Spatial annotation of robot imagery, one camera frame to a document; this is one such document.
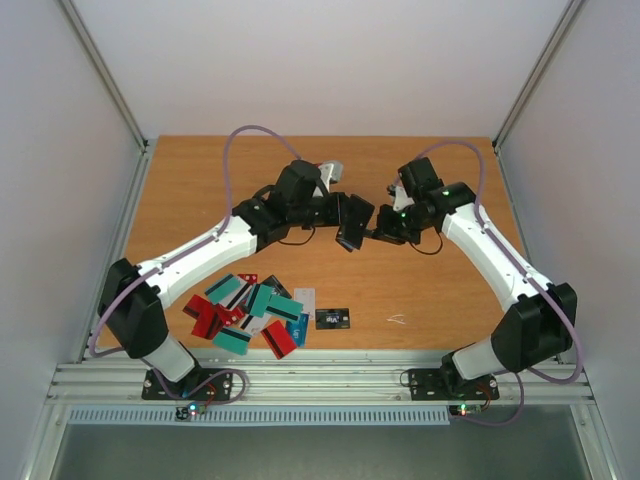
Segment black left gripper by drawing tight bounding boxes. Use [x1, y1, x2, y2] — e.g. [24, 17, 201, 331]
[291, 192, 362, 228]

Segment black leather card holder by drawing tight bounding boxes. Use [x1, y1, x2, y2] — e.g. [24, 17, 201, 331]
[335, 194, 375, 252]

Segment red card with black stripe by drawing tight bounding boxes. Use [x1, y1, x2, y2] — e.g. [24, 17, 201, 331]
[261, 321, 297, 360]

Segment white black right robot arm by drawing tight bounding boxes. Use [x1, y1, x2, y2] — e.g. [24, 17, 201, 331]
[372, 157, 577, 397]

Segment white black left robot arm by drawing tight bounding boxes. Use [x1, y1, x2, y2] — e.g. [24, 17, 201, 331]
[97, 160, 348, 398]

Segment white card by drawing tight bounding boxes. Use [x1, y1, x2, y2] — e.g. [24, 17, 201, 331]
[294, 288, 316, 323]

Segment black card in pile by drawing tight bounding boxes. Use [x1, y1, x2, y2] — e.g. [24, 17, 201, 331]
[261, 275, 292, 299]

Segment small red card top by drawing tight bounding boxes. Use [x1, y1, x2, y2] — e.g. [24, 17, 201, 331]
[238, 273, 258, 284]

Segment teal card right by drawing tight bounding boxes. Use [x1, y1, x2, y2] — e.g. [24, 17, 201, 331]
[266, 295, 304, 323]

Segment teal card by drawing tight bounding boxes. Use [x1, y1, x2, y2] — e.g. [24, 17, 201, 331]
[205, 274, 243, 304]
[266, 295, 304, 323]
[246, 284, 273, 317]
[212, 327, 252, 356]

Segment black vip card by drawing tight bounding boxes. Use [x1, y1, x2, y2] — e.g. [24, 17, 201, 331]
[315, 308, 350, 330]

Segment teal card middle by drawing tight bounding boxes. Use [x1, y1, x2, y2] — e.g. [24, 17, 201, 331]
[246, 284, 273, 317]

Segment blue card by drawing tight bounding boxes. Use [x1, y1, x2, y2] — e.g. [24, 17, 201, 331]
[285, 312, 310, 348]

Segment teal card top left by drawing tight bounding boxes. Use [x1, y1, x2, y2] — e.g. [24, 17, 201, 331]
[205, 274, 243, 304]

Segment red card left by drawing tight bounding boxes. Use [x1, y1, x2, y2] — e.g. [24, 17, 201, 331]
[182, 295, 223, 340]

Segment teal card front bottom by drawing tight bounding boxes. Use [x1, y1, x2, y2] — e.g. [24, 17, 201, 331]
[212, 327, 252, 356]

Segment right controller board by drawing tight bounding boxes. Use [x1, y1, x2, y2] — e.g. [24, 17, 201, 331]
[449, 404, 485, 417]

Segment controller board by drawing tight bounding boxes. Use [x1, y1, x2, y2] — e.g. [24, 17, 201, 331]
[175, 404, 207, 421]
[449, 404, 485, 417]

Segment left controller board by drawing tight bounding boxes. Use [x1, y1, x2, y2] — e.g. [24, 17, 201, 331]
[175, 404, 207, 421]

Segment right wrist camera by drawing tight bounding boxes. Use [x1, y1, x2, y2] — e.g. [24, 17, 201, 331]
[388, 183, 411, 212]

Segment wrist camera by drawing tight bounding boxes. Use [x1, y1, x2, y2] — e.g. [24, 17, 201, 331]
[319, 160, 344, 188]
[388, 183, 411, 212]

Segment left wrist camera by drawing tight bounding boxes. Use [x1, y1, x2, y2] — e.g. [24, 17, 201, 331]
[319, 160, 344, 188]

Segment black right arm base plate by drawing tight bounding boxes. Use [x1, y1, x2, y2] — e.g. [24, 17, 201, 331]
[405, 368, 500, 401]

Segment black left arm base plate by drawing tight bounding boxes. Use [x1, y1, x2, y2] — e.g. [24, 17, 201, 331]
[141, 368, 234, 402]

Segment grey slotted cable duct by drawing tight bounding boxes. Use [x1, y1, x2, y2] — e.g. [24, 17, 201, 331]
[67, 405, 450, 427]

